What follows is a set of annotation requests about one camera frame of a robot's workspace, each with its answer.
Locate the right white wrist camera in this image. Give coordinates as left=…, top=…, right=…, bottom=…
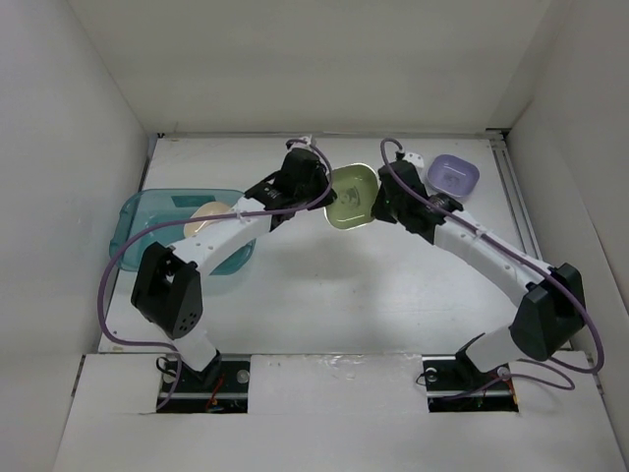
left=396, top=150, right=425, bottom=173

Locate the purple plate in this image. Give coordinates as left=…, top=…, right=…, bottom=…
left=427, top=154, right=481, bottom=200

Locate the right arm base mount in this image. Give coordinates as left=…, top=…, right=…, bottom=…
left=416, top=355, right=519, bottom=413

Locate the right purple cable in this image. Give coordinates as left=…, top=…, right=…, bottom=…
left=380, top=139, right=604, bottom=400

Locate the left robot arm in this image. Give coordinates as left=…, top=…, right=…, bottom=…
left=131, top=142, right=334, bottom=390

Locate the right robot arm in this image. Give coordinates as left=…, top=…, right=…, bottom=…
left=372, top=159, right=587, bottom=387

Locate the beige plate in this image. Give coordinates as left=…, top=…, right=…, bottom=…
left=183, top=202, right=233, bottom=238

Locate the purple cable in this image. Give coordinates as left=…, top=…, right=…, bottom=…
left=380, top=139, right=604, bottom=400
left=99, top=138, right=338, bottom=412

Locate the aluminium rail right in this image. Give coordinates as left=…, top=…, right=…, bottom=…
left=486, top=129, right=542, bottom=259

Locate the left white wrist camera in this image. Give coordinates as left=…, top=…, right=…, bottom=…
left=285, top=136, right=315, bottom=149

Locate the green plate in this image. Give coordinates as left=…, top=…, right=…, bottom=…
left=324, top=163, right=379, bottom=231

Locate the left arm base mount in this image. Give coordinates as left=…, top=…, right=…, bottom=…
left=155, top=355, right=251, bottom=414

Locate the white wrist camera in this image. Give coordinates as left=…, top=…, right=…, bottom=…
left=285, top=136, right=315, bottom=149
left=396, top=150, right=425, bottom=173

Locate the teal transparent plastic bin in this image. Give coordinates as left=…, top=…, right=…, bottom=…
left=109, top=189, right=256, bottom=295

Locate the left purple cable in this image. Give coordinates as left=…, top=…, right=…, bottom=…
left=99, top=138, right=338, bottom=412

